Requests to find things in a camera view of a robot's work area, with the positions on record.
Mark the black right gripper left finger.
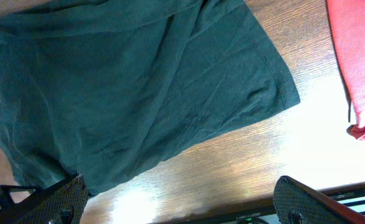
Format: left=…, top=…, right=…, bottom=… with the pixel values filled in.
left=0, top=174, right=89, bottom=224

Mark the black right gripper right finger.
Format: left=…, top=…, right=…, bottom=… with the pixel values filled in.
left=273, top=175, right=365, bottom=224

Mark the dark green Nike t-shirt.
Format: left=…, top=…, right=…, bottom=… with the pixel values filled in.
left=0, top=0, right=300, bottom=195

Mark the red t-shirt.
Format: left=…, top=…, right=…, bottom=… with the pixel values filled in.
left=327, top=0, right=365, bottom=140

